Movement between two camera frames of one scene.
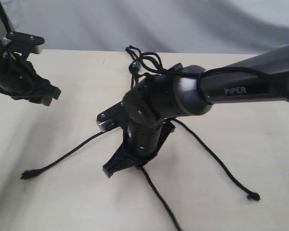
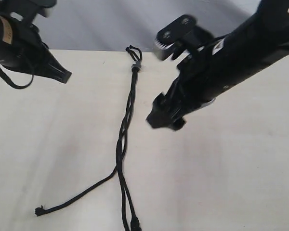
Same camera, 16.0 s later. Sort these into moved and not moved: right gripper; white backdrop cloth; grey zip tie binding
Moved: right gripper
Not moved: white backdrop cloth; grey zip tie binding
